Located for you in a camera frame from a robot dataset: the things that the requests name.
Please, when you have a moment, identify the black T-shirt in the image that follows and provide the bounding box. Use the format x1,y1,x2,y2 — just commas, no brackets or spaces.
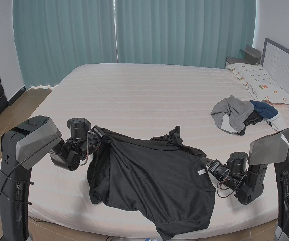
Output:
87,126,216,241

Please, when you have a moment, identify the white printed pillow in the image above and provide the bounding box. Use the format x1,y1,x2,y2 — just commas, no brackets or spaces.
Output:
228,63,289,105

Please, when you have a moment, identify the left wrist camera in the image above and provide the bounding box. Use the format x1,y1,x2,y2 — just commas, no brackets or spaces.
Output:
91,125,107,139

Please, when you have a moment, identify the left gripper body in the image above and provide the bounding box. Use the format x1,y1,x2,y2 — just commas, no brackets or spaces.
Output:
85,132,102,156

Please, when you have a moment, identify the pile of clothes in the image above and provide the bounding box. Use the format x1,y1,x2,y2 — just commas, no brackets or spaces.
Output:
210,95,284,136

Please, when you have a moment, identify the grey bedside table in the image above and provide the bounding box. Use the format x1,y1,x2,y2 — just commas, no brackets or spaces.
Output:
225,44,261,68

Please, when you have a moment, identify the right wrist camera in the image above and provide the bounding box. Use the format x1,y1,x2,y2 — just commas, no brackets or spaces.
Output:
208,160,223,173

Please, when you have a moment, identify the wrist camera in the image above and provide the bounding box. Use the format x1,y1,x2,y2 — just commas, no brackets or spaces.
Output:
208,160,223,173
91,125,107,139

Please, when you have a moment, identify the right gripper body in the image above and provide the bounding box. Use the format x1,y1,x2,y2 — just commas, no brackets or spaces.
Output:
209,163,231,181

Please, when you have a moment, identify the black cable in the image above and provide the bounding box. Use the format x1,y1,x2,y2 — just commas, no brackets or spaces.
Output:
0,134,62,205

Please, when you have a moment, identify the bed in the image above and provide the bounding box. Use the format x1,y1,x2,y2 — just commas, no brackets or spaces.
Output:
0,37,289,240

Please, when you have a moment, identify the blue-green curtain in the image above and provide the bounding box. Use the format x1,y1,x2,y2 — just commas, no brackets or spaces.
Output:
13,0,118,90
115,0,257,68

